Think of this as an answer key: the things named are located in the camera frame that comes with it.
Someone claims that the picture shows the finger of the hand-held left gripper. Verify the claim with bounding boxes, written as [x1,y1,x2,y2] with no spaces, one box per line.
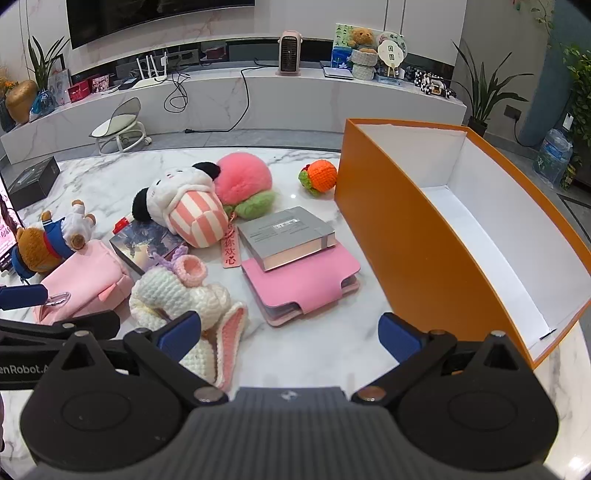
[0,284,49,311]
[0,310,122,347]

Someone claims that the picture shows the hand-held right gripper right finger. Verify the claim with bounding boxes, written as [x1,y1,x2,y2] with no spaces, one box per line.
[351,313,539,408]

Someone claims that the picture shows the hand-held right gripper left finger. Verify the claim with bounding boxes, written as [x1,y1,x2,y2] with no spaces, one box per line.
[44,311,229,408]

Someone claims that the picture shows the white crochet bunny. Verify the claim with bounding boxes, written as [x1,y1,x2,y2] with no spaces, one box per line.
[128,253,249,392]

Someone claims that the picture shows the brown teddy bear blue outfit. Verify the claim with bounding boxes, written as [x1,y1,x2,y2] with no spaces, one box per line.
[13,199,97,280]

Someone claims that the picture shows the pink fabric pouch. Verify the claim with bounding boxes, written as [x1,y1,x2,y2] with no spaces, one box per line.
[32,240,134,326]

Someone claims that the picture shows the red tag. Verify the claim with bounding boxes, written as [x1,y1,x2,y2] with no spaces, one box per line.
[222,224,242,268]

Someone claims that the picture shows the dark illustrated book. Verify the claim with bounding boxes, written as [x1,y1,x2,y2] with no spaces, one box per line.
[109,216,189,277]

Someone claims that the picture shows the pink card wallet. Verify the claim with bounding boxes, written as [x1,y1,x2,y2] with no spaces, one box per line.
[241,241,362,328]

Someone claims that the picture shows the panda plush with striped body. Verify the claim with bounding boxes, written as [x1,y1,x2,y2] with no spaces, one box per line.
[131,161,228,248]

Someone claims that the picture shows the orange cardboard box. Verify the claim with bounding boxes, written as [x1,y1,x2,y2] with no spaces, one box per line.
[333,117,591,370]

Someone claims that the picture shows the grey plastic packet with barcode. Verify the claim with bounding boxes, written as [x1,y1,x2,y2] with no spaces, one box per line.
[236,206,337,272]

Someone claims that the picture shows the pink peach plush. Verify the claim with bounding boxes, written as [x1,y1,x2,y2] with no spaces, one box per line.
[213,153,277,217]

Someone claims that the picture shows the orange crochet fruit toy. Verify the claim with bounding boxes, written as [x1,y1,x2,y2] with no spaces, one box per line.
[298,159,339,197]

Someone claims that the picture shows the printed picture box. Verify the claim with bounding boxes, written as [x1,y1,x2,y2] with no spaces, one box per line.
[0,182,21,275]

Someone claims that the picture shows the black box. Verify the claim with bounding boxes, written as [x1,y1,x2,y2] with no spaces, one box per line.
[7,156,61,210]

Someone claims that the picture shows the blue glass vase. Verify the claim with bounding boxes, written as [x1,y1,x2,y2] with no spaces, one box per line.
[30,90,58,121]

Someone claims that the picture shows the golden vase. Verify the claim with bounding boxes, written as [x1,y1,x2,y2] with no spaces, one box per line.
[4,79,38,124]

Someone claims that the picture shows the white swivel chair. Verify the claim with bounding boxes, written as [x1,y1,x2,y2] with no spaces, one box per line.
[90,97,153,155]

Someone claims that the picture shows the long-leaf potted plant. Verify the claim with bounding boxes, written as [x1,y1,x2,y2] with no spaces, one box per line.
[450,39,534,137]

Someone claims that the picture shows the leafy green plant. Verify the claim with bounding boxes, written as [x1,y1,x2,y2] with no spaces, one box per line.
[25,34,70,90]

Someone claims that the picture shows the large water bottle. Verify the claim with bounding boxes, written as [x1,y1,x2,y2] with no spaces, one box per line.
[533,128,573,188]

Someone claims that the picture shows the white router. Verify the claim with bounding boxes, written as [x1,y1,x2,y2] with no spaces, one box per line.
[131,52,171,90]

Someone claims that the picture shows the checkered toy car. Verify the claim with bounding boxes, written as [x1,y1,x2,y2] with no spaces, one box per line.
[406,67,458,99]

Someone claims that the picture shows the white marble media console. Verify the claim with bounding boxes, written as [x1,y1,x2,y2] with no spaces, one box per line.
[0,32,468,164]

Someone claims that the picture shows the cream round paper fan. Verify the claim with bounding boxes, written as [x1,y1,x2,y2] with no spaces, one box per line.
[377,41,406,77]

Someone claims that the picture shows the blue tissue box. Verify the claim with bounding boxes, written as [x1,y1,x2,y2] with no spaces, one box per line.
[331,46,354,71]

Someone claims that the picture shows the floral round fan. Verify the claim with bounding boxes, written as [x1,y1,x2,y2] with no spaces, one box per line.
[376,30,408,51]

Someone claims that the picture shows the small brown teddy bear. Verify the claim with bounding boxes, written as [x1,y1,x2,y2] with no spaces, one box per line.
[347,28,378,52]

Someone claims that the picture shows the pink space heater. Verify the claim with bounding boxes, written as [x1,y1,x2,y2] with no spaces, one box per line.
[276,31,303,76]

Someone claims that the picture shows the green ivy plant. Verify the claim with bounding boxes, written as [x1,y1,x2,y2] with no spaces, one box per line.
[561,44,591,190]

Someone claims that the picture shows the green bamboo painting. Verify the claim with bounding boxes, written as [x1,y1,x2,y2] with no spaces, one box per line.
[333,23,370,49]

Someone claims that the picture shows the black television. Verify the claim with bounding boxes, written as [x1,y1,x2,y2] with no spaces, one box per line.
[66,0,256,49]

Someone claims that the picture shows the hanging vine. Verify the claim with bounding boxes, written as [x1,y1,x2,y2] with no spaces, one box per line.
[512,0,555,35]

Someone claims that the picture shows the photo frame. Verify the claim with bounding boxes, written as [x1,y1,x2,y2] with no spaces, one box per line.
[46,69,72,104]

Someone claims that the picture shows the black router cables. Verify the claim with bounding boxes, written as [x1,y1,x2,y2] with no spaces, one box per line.
[164,60,191,113]

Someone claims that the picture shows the black power cable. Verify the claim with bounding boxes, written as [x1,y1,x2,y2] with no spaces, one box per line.
[185,67,282,136]

